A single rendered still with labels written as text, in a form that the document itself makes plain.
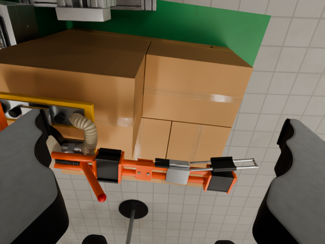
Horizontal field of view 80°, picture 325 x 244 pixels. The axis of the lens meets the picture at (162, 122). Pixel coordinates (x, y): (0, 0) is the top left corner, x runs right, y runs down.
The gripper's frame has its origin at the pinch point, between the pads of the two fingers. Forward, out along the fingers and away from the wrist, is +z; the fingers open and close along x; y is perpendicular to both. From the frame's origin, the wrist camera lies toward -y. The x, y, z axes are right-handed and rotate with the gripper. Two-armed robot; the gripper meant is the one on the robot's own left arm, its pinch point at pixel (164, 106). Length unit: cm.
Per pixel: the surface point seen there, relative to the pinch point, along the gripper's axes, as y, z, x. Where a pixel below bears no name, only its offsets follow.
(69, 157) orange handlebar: 35, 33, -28
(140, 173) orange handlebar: 40, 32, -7
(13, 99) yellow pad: 22, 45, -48
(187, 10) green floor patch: 0, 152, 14
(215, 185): 43, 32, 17
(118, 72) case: 18, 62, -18
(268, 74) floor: 45, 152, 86
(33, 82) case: 22, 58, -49
